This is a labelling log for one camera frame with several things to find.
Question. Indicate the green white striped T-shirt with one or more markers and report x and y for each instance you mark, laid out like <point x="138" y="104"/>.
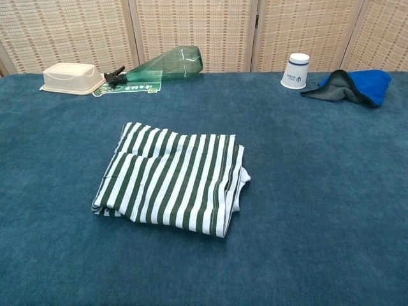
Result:
<point x="172" y="178"/>

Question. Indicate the green spray bottle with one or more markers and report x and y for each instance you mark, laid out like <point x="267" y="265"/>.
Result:
<point x="172" y="65"/>

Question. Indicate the green printed card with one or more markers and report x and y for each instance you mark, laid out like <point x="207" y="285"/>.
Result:
<point x="137" y="87"/>

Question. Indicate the white paper cup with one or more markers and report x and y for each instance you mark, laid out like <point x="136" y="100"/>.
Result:
<point x="294" y="71"/>

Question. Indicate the woven folding screen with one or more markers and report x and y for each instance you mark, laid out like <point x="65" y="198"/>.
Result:
<point x="191" y="32"/>

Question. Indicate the blue carpet table mat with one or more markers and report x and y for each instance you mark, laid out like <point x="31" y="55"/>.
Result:
<point x="318" y="207"/>

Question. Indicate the beige plastic food container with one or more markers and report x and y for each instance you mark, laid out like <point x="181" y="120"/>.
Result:
<point x="70" y="78"/>

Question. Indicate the blue and grey cloth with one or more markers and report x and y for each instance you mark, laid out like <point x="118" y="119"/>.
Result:
<point x="371" y="86"/>

